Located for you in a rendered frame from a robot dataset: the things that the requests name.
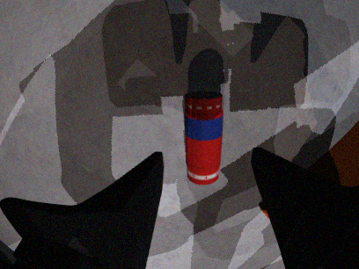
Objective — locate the red and blue battery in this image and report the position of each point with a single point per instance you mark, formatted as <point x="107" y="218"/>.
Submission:
<point x="204" y="133"/>

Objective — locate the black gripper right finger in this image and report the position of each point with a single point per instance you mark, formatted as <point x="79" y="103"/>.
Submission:
<point x="311" y="215"/>

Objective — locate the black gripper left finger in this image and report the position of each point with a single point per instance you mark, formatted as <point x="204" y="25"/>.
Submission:
<point x="113" y="229"/>

